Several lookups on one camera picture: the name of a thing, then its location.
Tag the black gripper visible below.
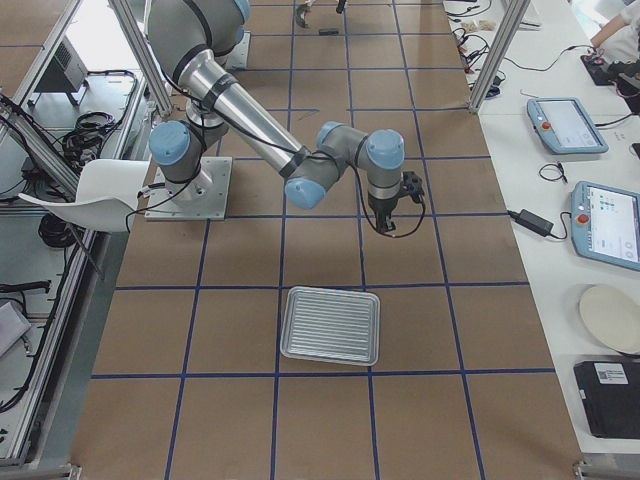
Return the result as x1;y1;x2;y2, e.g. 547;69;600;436
368;192;405;234

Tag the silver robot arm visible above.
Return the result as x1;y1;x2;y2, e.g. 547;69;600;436
147;1;416;235

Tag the ribbed silver metal tray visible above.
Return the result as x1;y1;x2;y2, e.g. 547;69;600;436
280;286;381;367

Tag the black power adapter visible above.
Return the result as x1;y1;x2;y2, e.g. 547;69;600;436
508;209;553;237

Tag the upper blue teach pendant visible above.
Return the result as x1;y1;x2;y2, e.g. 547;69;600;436
526;97;609;155

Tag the blue teach pendant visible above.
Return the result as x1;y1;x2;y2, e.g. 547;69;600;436
571;181;639;271
526;97;609;155

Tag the lower blue teach pendant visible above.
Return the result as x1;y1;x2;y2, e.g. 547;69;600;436
571;181;639;271

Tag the beige round plate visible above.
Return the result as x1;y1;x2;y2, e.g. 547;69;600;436
579;285;639;356

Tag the white plastic chair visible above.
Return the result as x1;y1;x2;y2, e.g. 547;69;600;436
18;159;150;233

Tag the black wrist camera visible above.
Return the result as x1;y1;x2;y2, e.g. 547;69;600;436
402;171;424;204

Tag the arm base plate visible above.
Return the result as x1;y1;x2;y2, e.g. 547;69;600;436
217;30;251;71
144;156;233;221

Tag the aluminium frame post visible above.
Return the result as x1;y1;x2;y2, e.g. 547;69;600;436
468;0;530;113

